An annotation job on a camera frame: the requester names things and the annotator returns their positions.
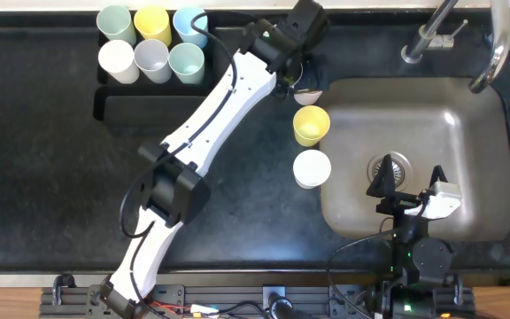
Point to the black tray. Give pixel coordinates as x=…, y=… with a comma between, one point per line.
x=149, y=104

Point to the green cup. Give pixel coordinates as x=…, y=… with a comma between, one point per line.
x=186, y=61
x=114, y=21

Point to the steel tap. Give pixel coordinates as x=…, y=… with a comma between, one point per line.
x=500, y=44

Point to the blue cup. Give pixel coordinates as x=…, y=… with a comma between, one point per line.
x=184, y=22

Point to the cream cup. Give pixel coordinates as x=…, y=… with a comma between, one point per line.
x=311, y=168

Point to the white cup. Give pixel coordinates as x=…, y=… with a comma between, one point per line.
x=115, y=57

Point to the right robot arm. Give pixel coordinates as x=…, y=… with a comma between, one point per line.
x=430, y=259

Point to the yellow cup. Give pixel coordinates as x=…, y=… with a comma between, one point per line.
x=310, y=126
x=151, y=21

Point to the steel sink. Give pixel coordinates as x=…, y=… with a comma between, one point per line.
x=436, y=128

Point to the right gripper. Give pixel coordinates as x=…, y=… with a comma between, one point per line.
x=403, y=201

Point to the pink cup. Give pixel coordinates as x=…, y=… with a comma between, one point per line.
x=308, y=97

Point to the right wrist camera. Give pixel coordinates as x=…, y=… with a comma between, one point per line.
x=438, y=201

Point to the mounting rail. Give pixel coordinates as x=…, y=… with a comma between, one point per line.
x=228, y=297

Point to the grey cup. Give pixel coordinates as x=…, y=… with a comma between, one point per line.
x=151, y=55

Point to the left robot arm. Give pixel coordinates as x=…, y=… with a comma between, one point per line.
x=219, y=115

